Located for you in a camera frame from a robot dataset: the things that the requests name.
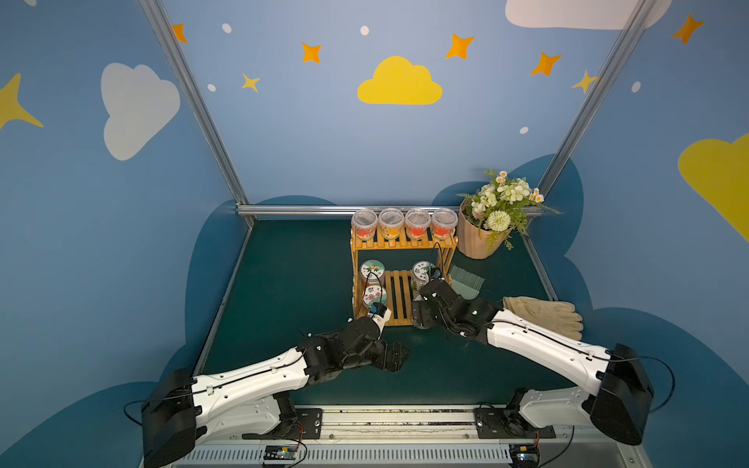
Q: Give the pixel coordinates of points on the aluminium frame post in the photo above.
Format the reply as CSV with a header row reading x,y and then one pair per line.
x,y
624,46
161,26

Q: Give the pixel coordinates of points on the bamboo two-tier shelf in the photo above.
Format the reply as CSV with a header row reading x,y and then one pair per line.
x,y
396,283

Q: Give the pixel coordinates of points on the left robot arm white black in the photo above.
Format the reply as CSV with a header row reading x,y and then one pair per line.
x,y
184,411

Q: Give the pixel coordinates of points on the green circuit board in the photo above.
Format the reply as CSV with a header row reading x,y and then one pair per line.
x,y
279,454
524,456

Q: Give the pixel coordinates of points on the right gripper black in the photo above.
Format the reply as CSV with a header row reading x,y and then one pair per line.
x,y
430,292

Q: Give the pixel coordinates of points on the large jar red strawberry lid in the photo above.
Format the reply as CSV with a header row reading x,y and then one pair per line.
x,y
416,314

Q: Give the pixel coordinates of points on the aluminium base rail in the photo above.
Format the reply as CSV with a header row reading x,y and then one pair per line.
x,y
415,436

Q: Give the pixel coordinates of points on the beige work gloves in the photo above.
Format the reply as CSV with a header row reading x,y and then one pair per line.
x,y
557,316

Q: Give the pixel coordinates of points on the left aluminium frame post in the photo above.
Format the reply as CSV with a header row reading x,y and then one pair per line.
x,y
161,26

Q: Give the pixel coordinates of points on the large jar orange flower lid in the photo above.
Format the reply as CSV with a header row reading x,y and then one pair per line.
x,y
372,272

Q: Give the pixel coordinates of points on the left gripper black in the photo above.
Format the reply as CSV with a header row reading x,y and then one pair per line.
x,y
377,346

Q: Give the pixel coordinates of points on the large jar purple flower lid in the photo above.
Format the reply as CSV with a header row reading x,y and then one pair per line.
x,y
374,294

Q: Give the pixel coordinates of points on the white green artificial flowers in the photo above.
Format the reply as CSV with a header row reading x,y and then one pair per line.
x,y
499,204

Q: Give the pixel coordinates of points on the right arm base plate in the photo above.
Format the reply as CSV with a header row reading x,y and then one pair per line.
x,y
493,423

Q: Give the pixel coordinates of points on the rear aluminium crossbar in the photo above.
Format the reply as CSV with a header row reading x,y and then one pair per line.
x,y
334,210

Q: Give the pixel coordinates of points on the right aluminium frame post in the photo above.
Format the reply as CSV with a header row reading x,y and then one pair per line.
x,y
624,46

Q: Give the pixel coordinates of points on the left green circuit board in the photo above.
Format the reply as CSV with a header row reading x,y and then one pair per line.
x,y
279,454

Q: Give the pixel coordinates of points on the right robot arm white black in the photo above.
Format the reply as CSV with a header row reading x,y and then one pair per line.
x,y
611,389

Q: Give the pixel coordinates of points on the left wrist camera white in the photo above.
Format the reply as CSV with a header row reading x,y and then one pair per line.
x,y
380,314

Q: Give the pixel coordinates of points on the pink ribbed flower pot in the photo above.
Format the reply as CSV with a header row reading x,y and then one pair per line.
x,y
474,242

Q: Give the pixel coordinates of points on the large jar green leaf lid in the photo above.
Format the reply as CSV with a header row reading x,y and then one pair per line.
x,y
422,273

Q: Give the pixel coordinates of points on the right green circuit board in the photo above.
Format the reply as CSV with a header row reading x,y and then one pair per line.
x,y
524,456

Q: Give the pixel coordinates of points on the small clear jar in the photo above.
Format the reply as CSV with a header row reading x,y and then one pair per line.
x,y
365,224
390,223
417,223
443,223

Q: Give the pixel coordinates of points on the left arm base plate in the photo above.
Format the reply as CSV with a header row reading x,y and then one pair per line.
x,y
301,424

